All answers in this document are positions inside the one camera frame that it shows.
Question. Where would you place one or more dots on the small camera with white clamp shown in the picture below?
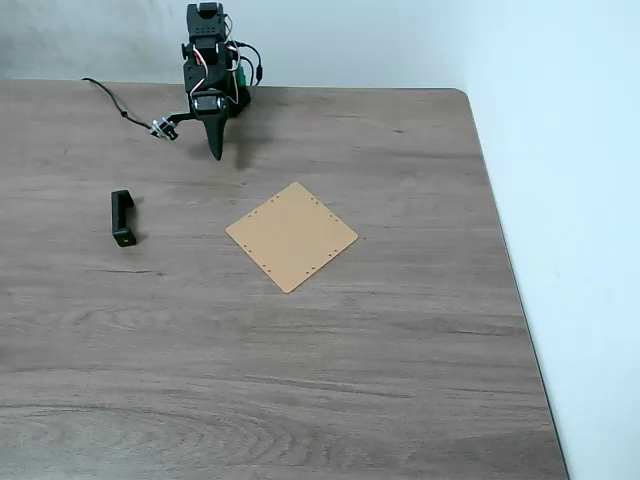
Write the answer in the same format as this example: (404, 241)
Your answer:
(163, 128)

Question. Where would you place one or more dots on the black U-shaped block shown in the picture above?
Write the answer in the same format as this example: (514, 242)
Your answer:
(120, 220)

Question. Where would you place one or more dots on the tan square board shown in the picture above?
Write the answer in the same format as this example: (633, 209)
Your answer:
(292, 237)

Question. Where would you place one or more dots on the green circuit board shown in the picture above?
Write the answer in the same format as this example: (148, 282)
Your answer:
(241, 76)

